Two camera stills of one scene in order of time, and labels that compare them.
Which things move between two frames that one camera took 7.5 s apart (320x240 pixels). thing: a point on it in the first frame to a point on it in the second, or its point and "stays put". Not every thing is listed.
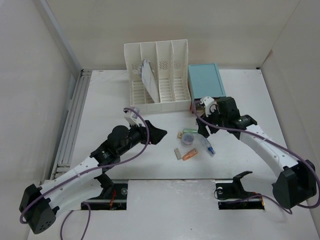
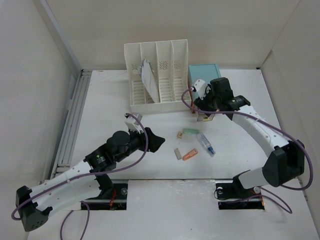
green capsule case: x=189 y=130 stays put
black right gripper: x=201 y=130 to x=201 y=103
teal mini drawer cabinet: x=205 y=81 stays put
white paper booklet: x=147 y=71 stays put
